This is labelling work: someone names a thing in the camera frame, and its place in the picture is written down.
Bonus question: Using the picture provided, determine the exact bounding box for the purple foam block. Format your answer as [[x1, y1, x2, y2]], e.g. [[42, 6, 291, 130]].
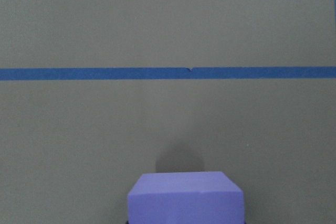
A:
[[127, 172, 245, 223]]

